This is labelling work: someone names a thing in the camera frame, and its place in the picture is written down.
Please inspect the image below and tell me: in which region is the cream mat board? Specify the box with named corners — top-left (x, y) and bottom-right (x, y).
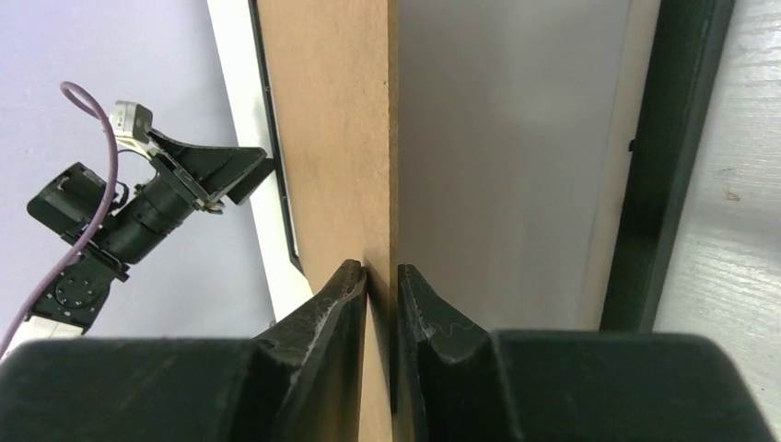
top-left (577, 1), bottom-right (660, 331)

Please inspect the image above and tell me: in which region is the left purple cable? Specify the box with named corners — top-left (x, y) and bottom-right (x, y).
top-left (0, 80), bottom-right (120, 358)

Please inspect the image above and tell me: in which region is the black picture frame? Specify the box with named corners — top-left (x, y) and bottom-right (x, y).
top-left (599, 1), bottom-right (734, 331)

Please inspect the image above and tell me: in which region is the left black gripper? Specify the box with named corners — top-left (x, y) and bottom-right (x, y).
top-left (148, 129), bottom-right (275, 214)

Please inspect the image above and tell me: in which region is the white photo paper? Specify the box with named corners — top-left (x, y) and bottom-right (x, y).
top-left (399, 1), bottom-right (631, 330)

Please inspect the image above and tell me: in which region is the brown cardboard backing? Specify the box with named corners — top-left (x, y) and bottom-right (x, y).
top-left (257, 1), bottom-right (399, 441)

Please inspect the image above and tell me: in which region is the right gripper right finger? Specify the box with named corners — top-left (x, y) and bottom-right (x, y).
top-left (396, 264), bottom-right (774, 441)

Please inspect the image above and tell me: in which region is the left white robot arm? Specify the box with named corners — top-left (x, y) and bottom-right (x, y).
top-left (1, 129), bottom-right (275, 353)

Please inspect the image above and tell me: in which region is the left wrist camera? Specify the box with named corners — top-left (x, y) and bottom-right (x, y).
top-left (110, 100), bottom-right (153, 159)

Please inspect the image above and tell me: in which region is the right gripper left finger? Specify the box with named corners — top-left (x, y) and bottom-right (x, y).
top-left (1, 260), bottom-right (367, 441)

